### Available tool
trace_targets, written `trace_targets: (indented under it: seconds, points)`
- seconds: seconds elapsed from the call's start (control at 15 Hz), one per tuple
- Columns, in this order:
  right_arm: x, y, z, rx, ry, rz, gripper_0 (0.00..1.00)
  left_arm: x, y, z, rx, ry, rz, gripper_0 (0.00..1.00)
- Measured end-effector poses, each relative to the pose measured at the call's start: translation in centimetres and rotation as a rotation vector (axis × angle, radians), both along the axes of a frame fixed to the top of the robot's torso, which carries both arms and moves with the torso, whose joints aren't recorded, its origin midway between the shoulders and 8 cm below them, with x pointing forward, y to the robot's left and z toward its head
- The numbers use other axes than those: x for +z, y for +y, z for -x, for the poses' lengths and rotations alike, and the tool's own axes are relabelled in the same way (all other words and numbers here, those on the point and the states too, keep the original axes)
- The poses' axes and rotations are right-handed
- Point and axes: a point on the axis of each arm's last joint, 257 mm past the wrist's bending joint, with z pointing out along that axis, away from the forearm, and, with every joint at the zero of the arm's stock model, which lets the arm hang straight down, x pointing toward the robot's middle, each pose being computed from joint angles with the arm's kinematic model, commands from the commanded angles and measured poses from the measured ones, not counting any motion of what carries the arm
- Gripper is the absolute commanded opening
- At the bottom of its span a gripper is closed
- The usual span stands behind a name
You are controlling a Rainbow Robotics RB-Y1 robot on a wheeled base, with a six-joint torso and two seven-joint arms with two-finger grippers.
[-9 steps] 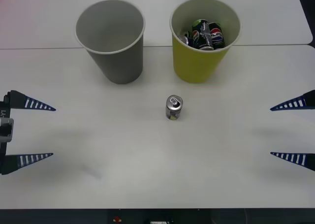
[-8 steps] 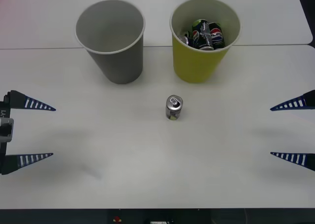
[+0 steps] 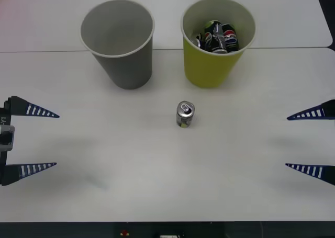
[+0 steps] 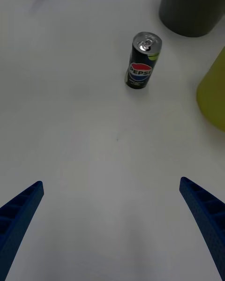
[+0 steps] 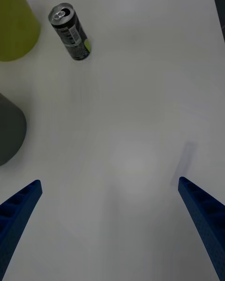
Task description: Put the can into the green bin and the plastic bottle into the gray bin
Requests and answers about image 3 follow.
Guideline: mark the crushed silver can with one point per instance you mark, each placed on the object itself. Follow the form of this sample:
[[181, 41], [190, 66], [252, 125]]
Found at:
[[198, 40]]

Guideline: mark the dark blue can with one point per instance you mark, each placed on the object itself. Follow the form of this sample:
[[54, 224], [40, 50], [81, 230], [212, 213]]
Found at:
[[231, 38], [208, 40]]

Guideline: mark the yellow-green plastic waste bin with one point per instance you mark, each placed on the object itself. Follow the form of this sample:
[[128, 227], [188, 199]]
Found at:
[[206, 70]]

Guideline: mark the black can green rim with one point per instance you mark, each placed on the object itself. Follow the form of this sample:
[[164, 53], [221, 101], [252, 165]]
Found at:
[[217, 36]]

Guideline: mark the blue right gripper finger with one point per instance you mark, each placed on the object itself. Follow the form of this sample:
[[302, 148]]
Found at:
[[324, 172], [323, 111]]

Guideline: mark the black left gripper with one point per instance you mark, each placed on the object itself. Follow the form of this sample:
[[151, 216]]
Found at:
[[4, 117]]

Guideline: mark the black can yellow-green print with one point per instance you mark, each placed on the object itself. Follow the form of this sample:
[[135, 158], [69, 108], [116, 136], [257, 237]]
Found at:
[[185, 115]]

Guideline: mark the red button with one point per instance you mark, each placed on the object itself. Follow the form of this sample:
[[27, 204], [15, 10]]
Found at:
[[124, 233]]

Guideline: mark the grey plastic waste bin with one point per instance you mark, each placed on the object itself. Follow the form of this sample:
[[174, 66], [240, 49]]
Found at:
[[125, 70]]

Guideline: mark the dark robot torso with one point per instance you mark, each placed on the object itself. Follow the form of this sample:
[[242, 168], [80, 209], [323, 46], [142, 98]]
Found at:
[[52, 231]]

